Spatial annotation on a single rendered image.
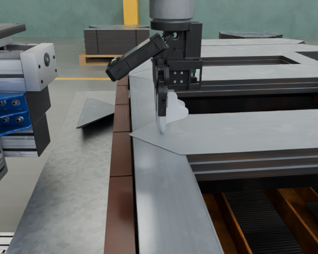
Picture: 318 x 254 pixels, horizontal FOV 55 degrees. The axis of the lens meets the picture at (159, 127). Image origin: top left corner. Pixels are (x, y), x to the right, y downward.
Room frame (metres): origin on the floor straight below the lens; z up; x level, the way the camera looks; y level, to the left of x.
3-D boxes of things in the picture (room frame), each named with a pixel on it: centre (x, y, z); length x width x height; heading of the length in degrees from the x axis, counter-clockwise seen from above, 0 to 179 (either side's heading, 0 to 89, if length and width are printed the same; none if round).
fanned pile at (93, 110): (1.08, 0.22, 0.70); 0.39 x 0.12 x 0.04; 6
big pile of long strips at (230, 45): (1.62, -0.46, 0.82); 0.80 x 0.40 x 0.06; 96
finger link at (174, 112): (0.53, -0.03, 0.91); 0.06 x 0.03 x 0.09; 96
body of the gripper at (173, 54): (0.55, -0.03, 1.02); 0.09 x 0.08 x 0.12; 96
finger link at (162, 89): (0.52, 0.00, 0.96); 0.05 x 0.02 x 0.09; 6
